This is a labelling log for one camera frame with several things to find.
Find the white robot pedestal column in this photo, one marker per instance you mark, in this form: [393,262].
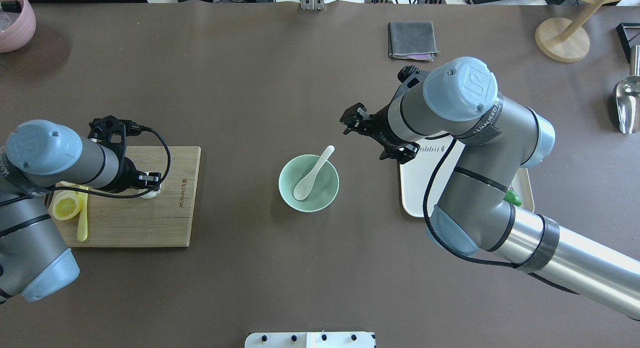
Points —
[343,338]

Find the left camera mount bracket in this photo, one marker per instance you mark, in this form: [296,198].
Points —
[112,133]

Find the bamboo cutting board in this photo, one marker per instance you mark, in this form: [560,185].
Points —
[162,221]

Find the white steamed bun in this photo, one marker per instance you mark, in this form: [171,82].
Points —
[149,194]

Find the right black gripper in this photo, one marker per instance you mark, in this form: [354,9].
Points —
[381,126]

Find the metal scoop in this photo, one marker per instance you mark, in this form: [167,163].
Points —
[627,96]

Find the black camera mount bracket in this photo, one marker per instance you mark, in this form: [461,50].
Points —
[409,76]

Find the lemon slice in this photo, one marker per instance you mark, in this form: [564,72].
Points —
[66,205]

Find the green lime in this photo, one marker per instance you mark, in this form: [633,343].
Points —
[512,197]

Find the pink bowl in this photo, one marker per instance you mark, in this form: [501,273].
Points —
[17,29]

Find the white ceramic spoon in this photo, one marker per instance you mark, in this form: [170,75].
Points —
[303,188]

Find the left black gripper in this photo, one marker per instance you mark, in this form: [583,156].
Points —
[128,171]

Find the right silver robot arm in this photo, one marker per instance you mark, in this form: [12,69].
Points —
[471,219]

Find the wooden mug tree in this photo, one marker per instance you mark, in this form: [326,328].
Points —
[565,40]

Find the grey folded cloth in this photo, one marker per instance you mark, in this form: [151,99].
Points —
[413,40]

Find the cream plastic tray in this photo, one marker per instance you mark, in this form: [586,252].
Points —
[415,175]

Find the yellow plastic knife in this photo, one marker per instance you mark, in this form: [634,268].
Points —
[83,216]

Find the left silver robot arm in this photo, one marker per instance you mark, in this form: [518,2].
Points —
[38,155]

